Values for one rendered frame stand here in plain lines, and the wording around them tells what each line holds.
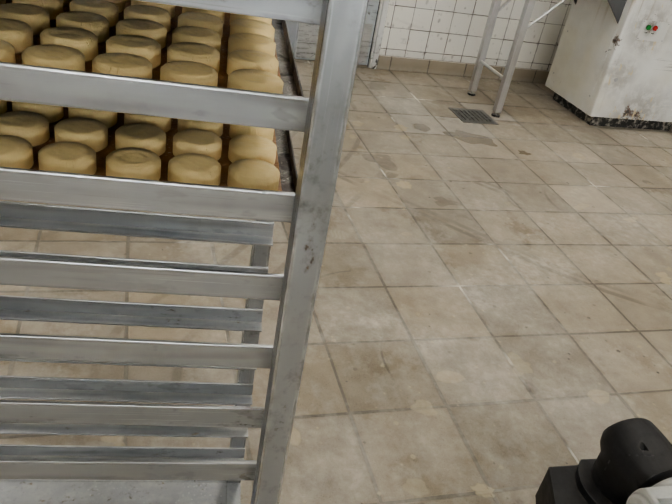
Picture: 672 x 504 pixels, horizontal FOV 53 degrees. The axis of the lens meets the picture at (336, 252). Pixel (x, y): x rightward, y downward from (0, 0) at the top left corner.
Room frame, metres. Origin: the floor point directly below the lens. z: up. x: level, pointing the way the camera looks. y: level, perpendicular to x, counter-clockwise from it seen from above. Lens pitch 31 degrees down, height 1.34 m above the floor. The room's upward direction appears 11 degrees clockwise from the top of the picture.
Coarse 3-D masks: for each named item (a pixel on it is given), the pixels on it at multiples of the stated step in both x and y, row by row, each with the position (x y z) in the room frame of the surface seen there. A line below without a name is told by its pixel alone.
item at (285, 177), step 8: (280, 136) 0.73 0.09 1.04; (288, 136) 0.71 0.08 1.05; (280, 144) 0.70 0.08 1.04; (288, 144) 0.70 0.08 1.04; (280, 152) 0.68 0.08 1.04; (288, 152) 0.69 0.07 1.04; (280, 160) 0.66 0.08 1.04; (288, 160) 0.66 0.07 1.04; (280, 168) 0.64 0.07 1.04; (288, 168) 0.64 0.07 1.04; (296, 168) 0.62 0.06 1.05; (280, 176) 0.62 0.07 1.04; (288, 176) 0.63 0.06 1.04; (296, 176) 0.60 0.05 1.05; (288, 184) 0.61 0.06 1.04; (296, 184) 0.59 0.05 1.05
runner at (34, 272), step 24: (0, 264) 0.48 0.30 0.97; (24, 264) 0.49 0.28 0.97; (48, 264) 0.49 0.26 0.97; (72, 264) 0.50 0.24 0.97; (96, 264) 0.50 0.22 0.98; (120, 264) 0.51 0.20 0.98; (72, 288) 0.50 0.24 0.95; (96, 288) 0.50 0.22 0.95; (120, 288) 0.51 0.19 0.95; (144, 288) 0.51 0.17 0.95; (168, 288) 0.52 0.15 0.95; (192, 288) 0.52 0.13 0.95; (216, 288) 0.53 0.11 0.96; (240, 288) 0.53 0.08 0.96; (264, 288) 0.54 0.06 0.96
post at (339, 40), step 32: (352, 0) 0.51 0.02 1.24; (320, 32) 0.53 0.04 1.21; (352, 32) 0.51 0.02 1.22; (320, 64) 0.51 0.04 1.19; (352, 64) 0.52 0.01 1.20; (320, 96) 0.51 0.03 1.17; (320, 128) 0.51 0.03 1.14; (320, 160) 0.51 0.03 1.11; (320, 192) 0.51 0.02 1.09; (320, 224) 0.51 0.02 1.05; (288, 256) 0.52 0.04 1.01; (320, 256) 0.52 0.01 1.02; (288, 288) 0.51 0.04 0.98; (288, 320) 0.51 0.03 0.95; (288, 352) 0.51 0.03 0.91; (288, 384) 0.51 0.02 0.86; (288, 416) 0.52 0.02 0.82; (288, 448) 0.52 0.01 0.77; (256, 480) 0.52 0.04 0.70
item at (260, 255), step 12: (288, 24) 0.95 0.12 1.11; (252, 252) 0.95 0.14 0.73; (264, 252) 0.95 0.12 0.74; (252, 264) 0.95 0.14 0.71; (264, 264) 0.96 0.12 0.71; (252, 300) 0.95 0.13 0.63; (252, 336) 0.95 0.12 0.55; (240, 372) 0.95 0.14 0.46; (252, 372) 0.96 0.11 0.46; (240, 444) 0.95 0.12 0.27; (228, 480) 0.95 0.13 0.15; (240, 480) 0.96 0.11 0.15
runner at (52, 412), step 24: (0, 408) 0.48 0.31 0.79; (24, 408) 0.48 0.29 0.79; (48, 408) 0.49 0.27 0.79; (72, 408) 0.49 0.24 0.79; (96, 408) 0.50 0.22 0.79; (120, 408) 0.51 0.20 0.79; (144, 408) 0.51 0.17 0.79; (168, 408) 0.52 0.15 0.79; (192, 408) 0.52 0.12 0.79; (216, 408) 0.53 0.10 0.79; (240, 408) 0.53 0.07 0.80
